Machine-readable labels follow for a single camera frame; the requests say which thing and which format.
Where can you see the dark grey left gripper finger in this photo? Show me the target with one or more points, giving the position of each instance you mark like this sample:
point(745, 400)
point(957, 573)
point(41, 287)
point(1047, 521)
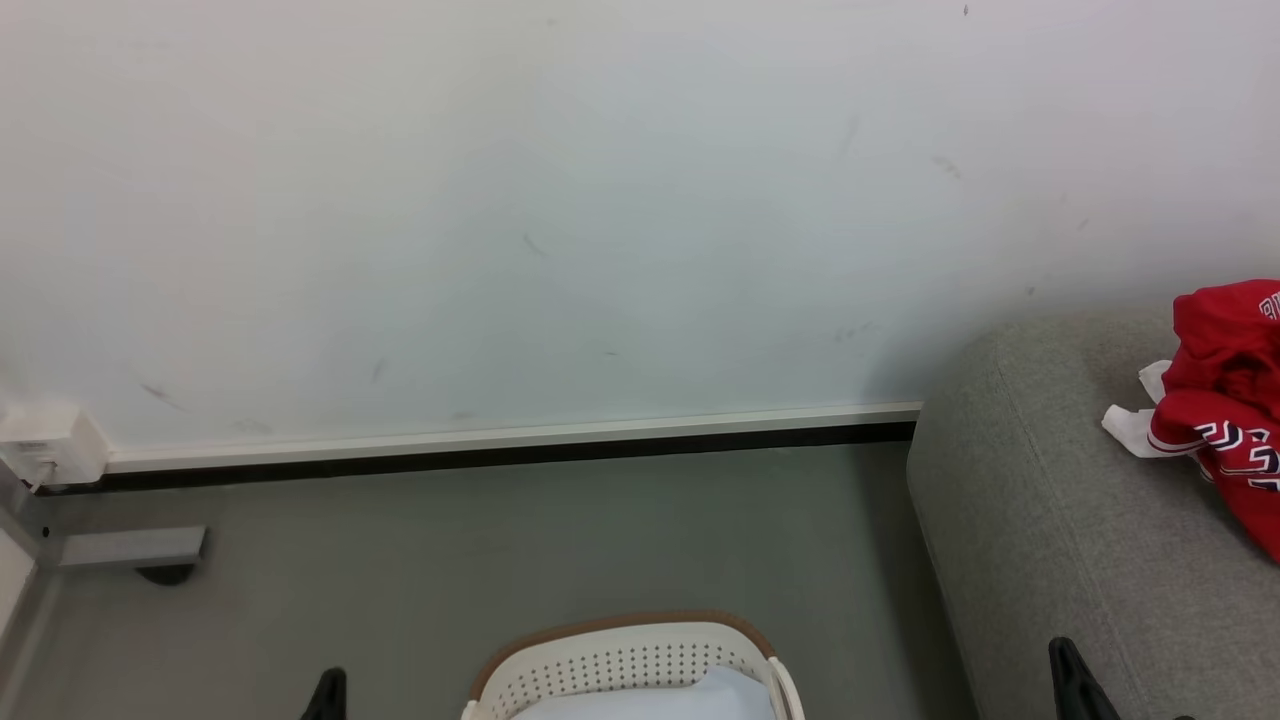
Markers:
point(328, 698)

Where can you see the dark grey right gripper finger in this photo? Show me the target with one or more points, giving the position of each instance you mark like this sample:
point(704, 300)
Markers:
point(1078, 690)

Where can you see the red and white jersey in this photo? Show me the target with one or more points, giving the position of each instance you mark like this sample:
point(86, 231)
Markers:
point(1230, 390)

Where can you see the grey fabric sofa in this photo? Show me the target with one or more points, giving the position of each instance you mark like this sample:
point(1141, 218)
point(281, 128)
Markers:
point(1050, 500)

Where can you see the light blue cloth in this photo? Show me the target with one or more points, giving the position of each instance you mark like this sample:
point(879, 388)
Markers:
point(670, 700)

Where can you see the black caster wheel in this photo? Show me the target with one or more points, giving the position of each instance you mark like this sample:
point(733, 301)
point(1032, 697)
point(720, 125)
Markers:
point(165, 574)

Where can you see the grey metal foot bar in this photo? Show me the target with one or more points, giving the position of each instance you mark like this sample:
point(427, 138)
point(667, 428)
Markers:
point(130, 548)

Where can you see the cream perforated laundry basket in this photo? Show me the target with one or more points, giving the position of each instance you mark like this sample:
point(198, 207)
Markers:
point(620, 655)

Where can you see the white and black baseboard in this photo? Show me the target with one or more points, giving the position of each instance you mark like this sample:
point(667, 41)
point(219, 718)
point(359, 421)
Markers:
point(500, 445)

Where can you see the grey framed beige panel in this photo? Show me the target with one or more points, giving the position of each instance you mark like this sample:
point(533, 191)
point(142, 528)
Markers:
point(15, 580)

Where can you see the white wall socket box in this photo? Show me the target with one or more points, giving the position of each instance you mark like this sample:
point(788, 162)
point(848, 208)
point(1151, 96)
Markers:
point(50, 440)

